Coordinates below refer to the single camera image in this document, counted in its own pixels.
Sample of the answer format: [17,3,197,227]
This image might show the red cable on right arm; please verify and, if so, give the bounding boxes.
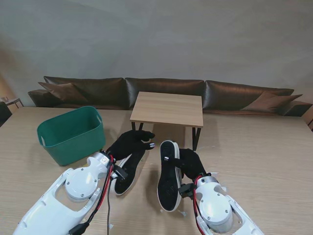
[192,181,201,235]

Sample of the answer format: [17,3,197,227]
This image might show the red cable on arm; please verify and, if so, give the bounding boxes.
[88,155,117,221]
[192,181,201,235]

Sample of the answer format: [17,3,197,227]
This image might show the dark brown leather sofa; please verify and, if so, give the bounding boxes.
[27,75,313,118]

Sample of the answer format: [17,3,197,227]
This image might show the small wooden table black legs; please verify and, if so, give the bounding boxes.
[129,92,204,151]

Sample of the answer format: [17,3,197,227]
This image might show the green plastic basket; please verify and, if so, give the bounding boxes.
[36,105,107,167]

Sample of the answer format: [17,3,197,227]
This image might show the brown leather cushion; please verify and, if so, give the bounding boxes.
[241,92,303,112]
[38,82,90,103]

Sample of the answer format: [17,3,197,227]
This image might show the red cable on left arm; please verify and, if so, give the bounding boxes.
[88,155,117,221]

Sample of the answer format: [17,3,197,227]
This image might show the small wooden side table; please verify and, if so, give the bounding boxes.
[0,96,24,108]

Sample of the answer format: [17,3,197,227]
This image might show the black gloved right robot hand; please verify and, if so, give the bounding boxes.
[163,148,208,182]

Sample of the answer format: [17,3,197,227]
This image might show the yellow canvas sneaker white laces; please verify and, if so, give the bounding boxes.
[112,148,147,196]
[156,140,183,212]

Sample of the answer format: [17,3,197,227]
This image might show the grey cable on left arm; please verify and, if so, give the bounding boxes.
[106,171,112,235]

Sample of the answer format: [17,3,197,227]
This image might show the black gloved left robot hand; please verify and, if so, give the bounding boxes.
[106,130,157,161]

